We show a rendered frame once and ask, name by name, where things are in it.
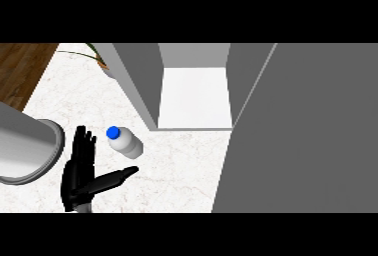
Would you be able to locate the dark grey cabinet door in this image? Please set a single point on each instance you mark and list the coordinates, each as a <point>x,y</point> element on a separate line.
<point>305,133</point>

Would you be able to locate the potted green plant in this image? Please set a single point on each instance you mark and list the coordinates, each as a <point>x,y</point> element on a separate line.
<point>97,57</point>

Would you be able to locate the grey open cabinet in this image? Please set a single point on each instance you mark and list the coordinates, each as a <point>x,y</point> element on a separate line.
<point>194,96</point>

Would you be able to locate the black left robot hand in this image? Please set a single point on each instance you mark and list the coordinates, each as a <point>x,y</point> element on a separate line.
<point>77,173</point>

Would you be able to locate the white blue-capped water bottle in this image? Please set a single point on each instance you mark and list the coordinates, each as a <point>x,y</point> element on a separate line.
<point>126,143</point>

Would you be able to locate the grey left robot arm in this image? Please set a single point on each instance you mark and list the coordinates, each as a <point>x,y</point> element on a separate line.
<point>83,208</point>

